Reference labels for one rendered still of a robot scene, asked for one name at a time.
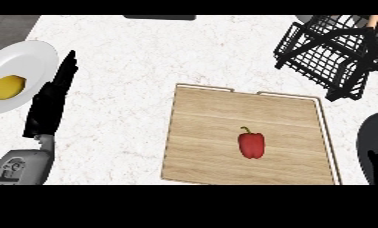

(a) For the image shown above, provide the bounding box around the wooden tray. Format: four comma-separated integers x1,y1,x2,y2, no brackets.
159,83,343,186

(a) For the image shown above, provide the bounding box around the white plate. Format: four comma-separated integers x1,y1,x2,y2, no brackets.
0,40,60,114

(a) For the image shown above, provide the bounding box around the dark grey flat object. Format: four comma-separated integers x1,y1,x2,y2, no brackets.
122,15,197,22

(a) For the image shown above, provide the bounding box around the dark grey panel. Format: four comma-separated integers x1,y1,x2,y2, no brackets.
0,15,41,50

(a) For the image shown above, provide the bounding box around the yellow lemon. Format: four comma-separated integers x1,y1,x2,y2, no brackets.
0,74,27,101

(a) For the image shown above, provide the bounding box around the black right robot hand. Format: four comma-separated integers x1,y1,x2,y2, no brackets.
355,112,378,186

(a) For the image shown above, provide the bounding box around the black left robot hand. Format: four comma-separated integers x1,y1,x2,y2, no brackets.
21,49,79,139

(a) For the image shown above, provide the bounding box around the red bell pepper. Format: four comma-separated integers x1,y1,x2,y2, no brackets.
236,126,267,160

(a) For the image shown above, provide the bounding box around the black wire tiered basket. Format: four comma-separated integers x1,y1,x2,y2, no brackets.
273,15,378,103

